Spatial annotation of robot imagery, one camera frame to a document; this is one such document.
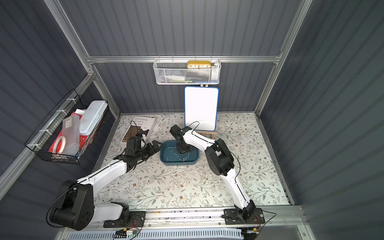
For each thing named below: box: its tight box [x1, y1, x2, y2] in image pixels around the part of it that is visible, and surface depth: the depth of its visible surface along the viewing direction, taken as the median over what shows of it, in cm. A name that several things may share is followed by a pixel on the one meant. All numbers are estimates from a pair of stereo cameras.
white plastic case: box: [79, 100, 108, 136], surface depth 75 cm
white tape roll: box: [53, 135, 66, 154], surface depth 65 cm
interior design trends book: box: [121, 116, 156, 143], surface depth 111 cm
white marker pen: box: [166, 75, 186, 81], surface depth 93 cm
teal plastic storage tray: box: [159, 139, 200, 166], surface depth 97 cm
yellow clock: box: [187, 60, 212, 70], surface depth 90 cm
